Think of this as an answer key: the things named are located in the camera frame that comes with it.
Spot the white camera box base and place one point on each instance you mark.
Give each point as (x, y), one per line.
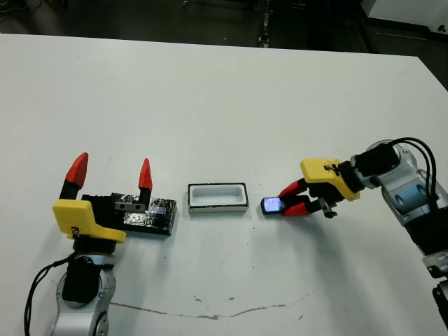
(217, 209)

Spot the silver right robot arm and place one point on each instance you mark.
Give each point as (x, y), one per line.
(402, 189)

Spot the black camera box lid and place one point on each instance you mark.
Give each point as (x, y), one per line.
(157, 218)

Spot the dark metal stand pole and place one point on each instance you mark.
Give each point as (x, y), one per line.
(265, 28)

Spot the white cabinet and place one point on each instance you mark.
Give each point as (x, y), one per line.
(402, 10)

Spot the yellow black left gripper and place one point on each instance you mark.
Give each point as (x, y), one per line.
(85, 220)

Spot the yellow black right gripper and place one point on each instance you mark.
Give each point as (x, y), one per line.
(325, 171)

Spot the slim black camera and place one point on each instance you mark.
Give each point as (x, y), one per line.
(271, 205)

